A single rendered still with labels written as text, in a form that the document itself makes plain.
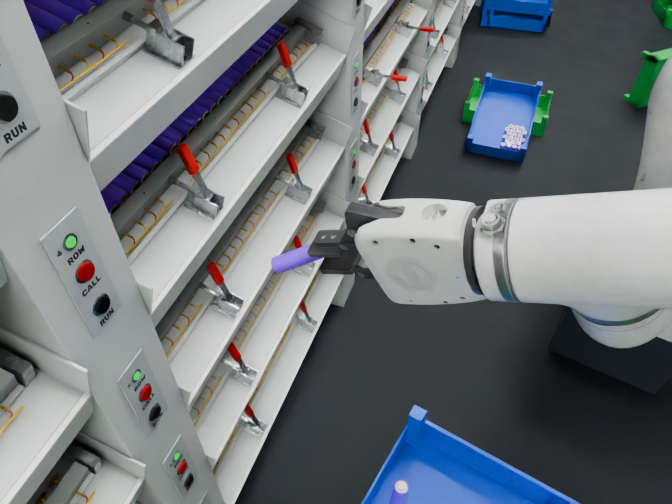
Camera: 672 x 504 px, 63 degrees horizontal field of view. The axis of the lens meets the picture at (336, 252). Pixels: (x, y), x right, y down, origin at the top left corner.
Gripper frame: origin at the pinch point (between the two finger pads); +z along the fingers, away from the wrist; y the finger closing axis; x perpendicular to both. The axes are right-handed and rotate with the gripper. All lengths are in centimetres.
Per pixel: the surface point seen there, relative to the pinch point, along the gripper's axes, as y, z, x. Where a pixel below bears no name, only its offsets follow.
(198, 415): 27.3, 37.1, -10.4
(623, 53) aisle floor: 116, 6, 220
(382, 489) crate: 35.8, 6.5, -11.4
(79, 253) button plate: -15.8, 9.9, -13.9
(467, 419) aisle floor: 81, 17, 20
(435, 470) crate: 38.9, 1.4, -6.2
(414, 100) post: 53, 50, 111
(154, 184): -9.2, 21.9, 2.5
